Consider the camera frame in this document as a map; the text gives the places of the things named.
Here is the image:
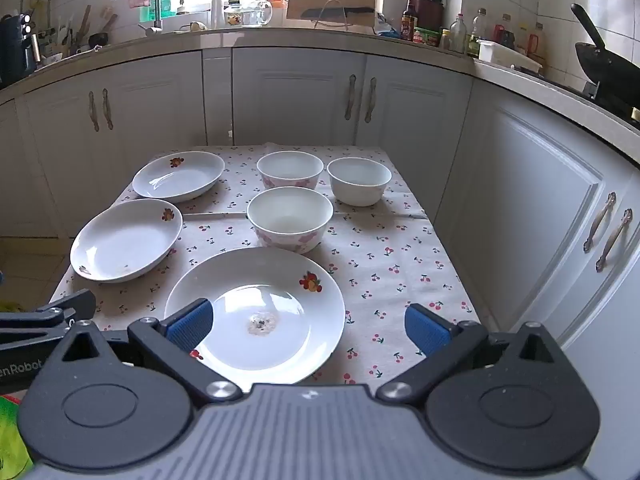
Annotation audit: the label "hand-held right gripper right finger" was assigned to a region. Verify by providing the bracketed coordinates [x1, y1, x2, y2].
[375, 303, 566, 405]

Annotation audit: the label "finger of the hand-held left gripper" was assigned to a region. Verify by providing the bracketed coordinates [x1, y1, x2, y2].
[0, 289, 97, 350]

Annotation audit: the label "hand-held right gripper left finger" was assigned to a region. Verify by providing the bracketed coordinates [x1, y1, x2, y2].
[50, 298, 241, 407]

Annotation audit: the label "white fruit print plate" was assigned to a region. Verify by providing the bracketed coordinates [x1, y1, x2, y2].
[70, 198, 184, 283]
[132, 151, 226, 204]
[164, 247, 346, 386]

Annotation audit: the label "white pink floral bowl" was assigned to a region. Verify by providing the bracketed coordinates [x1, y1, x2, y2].
[256, 151, 324, 191]
[247, 186, 334, 254]

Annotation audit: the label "plain white bowl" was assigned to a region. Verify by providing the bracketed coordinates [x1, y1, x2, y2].
[327, 157, 393, 207]

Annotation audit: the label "green plastic bag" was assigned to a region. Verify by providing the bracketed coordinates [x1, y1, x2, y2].
[0, 394, 35, 478]

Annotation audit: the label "cherry print tablecloth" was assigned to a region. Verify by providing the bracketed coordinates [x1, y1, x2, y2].
[49, 145, 482, 386]

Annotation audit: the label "white kitchen cabinets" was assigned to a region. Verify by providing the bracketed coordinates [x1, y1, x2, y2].
[0, 42, 640, 480]

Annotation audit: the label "white plastic container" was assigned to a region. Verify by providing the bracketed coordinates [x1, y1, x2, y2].
[477, 39, 546, 73]

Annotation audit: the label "black gas stove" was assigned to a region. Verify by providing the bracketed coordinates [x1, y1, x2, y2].
[520, 67, 640, 128]

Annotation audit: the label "clear glass bottle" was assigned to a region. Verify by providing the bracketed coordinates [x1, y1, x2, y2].
[449, 14, 467, 53]

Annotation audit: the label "cooking oil bottle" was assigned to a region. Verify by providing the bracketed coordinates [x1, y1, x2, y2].
[467, 8, 488, 58]

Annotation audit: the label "dark soy sauce bottle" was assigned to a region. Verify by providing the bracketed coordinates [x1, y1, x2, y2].
[401, 0, 419, 42]

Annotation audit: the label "dark red capped bottle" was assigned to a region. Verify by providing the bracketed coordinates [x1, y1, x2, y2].
[494, 14, 516, 50]

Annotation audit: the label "amber oil bottle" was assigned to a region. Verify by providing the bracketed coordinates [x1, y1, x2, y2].
[529, 22, 547, 68]

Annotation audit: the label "grey kitchen countertop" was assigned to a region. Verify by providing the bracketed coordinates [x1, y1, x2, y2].
[0, 25, 640, 171]

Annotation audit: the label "clear glass pitcher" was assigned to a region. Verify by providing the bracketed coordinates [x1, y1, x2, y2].
[240, 0, 274, 28]

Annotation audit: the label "metal kitchen faucet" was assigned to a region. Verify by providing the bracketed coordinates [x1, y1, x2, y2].
[111, 0, 163, 36]

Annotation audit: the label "knife block with knives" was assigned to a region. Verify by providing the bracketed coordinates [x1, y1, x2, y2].
[414, 0, 447, 31]

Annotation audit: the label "black wok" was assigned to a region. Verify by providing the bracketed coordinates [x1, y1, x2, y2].
[571, 3, 640, 93]

